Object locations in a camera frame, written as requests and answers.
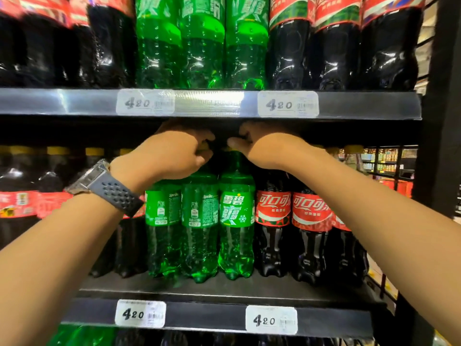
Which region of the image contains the cluster of dark soda bottles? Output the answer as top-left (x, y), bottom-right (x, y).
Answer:
top-left (0, 146), bottom-right (147, 279)

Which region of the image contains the black metal shelf rack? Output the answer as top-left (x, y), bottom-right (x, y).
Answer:
top-left (0, 0), bottom-right (461, 346)

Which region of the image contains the person's left forearm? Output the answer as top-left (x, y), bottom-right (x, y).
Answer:
top-left (0, 192), bottom-right (125, 346)

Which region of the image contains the person's left hand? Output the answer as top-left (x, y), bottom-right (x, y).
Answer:
top-left (109, 120), bottom-right (216, 195)

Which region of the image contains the row of red-label cola bottles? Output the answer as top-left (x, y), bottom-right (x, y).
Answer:
top-left (115, 329), bottom-right (361, 346)

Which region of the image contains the grey perforated-band wristwatch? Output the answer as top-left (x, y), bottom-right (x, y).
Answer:
top-left (64, 159), bottom-right (146, 219)

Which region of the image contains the small white price tag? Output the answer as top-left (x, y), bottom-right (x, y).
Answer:
top-left (114, 299), bottom-right (167, 329)
top-left (245, 305), bottom-right (299, 335)

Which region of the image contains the person's right hand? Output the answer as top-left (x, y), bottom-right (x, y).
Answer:
top-left (227, 120), bottom-right (318, 173)

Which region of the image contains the small red-label cola bottle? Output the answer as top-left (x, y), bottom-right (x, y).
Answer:
top-left (329, 212), bottom-right (370, 287)
top-left (254, 169), bottom-right (292, 278)
top-left (360, 0), bottom-right (426, 92)
top-left (267, 0), bottom-right (312, 90)
top-left (309, 0), bottom-right (363, 91)
top-left (290, 185), bottom-right (334, 285)

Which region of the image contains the black wire mesh panel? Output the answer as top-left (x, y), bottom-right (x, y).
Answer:
top-left (360, 0), bottom-right (438, 303)

